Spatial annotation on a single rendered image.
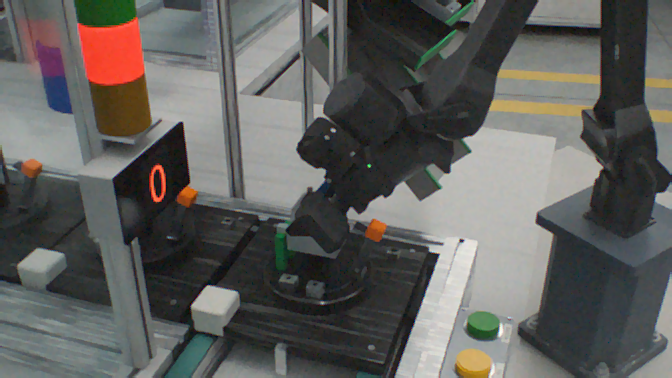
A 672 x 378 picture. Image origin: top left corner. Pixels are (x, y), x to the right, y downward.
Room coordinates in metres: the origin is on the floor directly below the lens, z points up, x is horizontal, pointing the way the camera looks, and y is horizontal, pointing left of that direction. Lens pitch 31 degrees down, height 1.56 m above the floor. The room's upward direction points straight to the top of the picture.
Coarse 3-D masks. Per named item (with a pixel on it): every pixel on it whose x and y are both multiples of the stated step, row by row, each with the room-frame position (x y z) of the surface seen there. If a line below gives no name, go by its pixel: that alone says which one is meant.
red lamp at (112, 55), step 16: (80, 32) 0.60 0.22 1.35; (96, 32) 0.59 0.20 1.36; (112, 32) 0.59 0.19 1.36; (128, 32) 0.60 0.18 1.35; (96, 48) 0.59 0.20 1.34; (112, 48) 0.59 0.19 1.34; (128, 48) 0.60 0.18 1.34; (96, 64) 0.59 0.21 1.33; (112, 64) 0.59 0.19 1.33; (128, 64) 0.60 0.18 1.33; (96, 80) 0.59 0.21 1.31; (112, 80) 0.59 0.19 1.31; (128, 80) 0.60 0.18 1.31
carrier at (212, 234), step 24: (168, 216) 0.88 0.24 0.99; (192, 216) 0.91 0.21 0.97; (216, 216) 0.91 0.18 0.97; (240, 216) 0.91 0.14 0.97; (144, 240) 0.82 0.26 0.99; (168, 240) 0.81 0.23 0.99; (192, 240) 0.83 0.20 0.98; (216, 240) 0.85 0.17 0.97; (240, 240) 0.85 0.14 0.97; (144, 264) 0.77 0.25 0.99; (168, 264) 0.78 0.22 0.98; (192, 264) 0.79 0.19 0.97; (216, 264) 0.79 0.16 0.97; (168, 288) 0.74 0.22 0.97; (192, 288) 0.74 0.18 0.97; (168, 312) 0.69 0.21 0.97
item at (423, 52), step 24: (312, 0) 1.00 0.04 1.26; (360, 0) 1.06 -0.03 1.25; (384, 0) 1.08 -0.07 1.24; (408, 0) 1.07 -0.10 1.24; (360, 24) 0.97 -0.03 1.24; (384, 24) 1.02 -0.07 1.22; (408, 24) 1.04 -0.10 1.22; (432, 24) 1.05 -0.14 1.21; (384, 48) 0.95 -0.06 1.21; (408, 48) 0.94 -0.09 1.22; (432, 48) 0.96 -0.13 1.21
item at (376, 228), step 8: (360, 224) 0.74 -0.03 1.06; (376, 224) 0.73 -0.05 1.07; (384, 224) 0.74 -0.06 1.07; (360, 232) 0.73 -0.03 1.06; (368, 232) 0.73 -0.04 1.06; (376, 232) 0.72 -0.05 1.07; (368, 240) 0.73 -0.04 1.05; (376, 240) 0.72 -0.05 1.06; (368, 248) 0.73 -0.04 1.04; (360, 256) 0.73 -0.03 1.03; (368, 256) 0.73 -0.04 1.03; (360, 264) 0.73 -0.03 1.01; (360, 272) 0.73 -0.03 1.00
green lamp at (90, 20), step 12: (84, 0) 0.59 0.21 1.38; (96, 0) 0.59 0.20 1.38; (108, 0) 0.59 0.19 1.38; (120, 0) 0.60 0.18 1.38; (132, 0) 0.61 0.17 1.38; (84, 12) 0.59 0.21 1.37; (96, 12) 0.59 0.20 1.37; (108, 12) 0.59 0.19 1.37; (120, 12) 0.60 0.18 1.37; (132, 12) 0.61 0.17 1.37; (84, 24) 0.59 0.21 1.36; (96, 24) 0.59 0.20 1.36; (108, 24) 0.59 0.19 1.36; (120, 24) 0.60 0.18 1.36
